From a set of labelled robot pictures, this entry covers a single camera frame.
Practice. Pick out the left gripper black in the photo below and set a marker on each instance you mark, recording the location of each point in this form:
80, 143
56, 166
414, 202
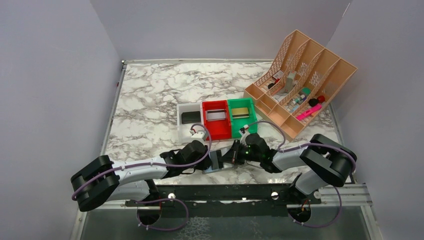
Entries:
205, 160

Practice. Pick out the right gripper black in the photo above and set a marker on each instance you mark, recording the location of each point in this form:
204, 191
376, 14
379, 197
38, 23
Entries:
235, 153

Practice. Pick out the grey card holder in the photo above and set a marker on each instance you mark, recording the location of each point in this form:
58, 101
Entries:
215, 164

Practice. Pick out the red plastic bin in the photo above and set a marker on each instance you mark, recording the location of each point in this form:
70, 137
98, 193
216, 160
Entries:
220, 129

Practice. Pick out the green plastic bin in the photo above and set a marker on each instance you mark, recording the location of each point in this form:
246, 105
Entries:
236, 124

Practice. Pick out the black card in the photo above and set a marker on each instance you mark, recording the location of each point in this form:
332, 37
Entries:
191, 117

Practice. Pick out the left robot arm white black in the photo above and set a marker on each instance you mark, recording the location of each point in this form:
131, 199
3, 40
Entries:
104, 180

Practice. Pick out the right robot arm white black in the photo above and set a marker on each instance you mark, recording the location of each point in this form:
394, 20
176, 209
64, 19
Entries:
329, 162

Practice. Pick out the silver card with stripe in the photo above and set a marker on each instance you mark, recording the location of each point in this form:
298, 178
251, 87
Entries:
216, 115

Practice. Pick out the gold card with stripe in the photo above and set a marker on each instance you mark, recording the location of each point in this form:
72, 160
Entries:
240, 112

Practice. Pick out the red white small box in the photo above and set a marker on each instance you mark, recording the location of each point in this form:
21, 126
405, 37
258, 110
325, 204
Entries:
278, 75

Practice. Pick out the green capped glue stick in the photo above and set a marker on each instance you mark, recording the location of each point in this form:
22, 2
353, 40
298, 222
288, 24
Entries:
303, 94

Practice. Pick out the grey box in organizer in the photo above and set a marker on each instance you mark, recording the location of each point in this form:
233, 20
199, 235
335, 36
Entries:
289, 83

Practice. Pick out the pink highlighter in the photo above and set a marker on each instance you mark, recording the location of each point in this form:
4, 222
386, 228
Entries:
307, 113

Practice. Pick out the peach desk organizer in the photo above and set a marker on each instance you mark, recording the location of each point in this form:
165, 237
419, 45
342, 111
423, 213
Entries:
318, 69

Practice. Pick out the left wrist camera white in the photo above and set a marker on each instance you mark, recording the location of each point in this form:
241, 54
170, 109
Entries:
198, 135

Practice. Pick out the black mounting rail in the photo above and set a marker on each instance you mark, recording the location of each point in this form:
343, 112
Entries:
221, 200

